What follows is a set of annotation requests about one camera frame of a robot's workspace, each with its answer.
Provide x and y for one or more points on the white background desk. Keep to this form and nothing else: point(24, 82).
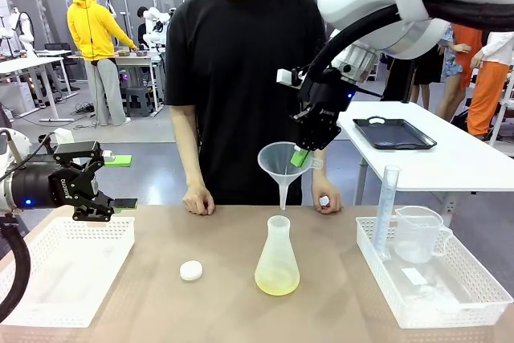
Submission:
point(28, 64)

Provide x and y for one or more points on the person in black t-shirt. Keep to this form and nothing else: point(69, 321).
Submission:
point(241, 58)

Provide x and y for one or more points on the person in black clothes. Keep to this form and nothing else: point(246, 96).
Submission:
point(401, 74)

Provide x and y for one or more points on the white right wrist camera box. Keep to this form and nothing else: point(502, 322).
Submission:
point(285, 76)

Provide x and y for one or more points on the plastic flask with yellow liquid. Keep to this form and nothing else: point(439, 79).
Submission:
point(277, 262)

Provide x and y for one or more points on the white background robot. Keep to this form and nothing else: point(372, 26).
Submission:
point(154, 23)

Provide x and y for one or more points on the small white stopper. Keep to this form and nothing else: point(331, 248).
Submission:
point(324, 200)

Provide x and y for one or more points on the person's right hand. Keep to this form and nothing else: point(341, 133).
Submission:
point(197, 200)

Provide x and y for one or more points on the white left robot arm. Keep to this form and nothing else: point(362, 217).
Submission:
point(10, 150)

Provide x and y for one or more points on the person's left forearm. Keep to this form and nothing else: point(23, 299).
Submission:
point(319, 170)

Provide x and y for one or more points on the clear plastic measuring beaker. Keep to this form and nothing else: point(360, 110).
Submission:
point(417, 238)

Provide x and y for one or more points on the white paper label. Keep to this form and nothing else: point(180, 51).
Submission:
point(413, 275)

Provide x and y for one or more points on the person in orange trousers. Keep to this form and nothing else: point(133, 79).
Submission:
point(488, 90)

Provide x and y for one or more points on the black rectangular tray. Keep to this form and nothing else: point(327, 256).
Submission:
point(393, 134)

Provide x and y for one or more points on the person in yellow hoodie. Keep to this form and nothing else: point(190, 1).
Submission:
point(94, 25)

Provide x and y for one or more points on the white side table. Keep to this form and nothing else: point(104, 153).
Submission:
point(441, 166)

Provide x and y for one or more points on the white perforated plastic basket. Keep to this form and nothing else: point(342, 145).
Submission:
point(68, 270)
point(462, 303)

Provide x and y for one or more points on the person's right forearm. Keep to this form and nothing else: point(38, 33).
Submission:
point(192, 162)

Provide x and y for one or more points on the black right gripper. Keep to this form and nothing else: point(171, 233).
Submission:
point(321, 110)

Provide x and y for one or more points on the black step stool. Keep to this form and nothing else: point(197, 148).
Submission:
point(138, 100)

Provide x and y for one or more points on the person in blue floral dress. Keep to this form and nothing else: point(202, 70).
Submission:
point(455, 66)

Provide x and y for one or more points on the clear plastic funnel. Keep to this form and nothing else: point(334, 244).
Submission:
point(273, 166)

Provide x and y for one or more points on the white round cap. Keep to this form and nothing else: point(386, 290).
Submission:
point(191, 270)

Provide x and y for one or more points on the person's left hand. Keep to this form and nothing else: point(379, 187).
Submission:
point(333, 198)

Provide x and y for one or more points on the white humanoid robot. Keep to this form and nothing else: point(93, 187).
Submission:
point(22, 29)

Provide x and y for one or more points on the clear graduated cylinder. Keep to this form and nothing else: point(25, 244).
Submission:
point(384, 214)

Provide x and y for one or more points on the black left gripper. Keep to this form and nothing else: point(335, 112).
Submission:
point(44, 186)

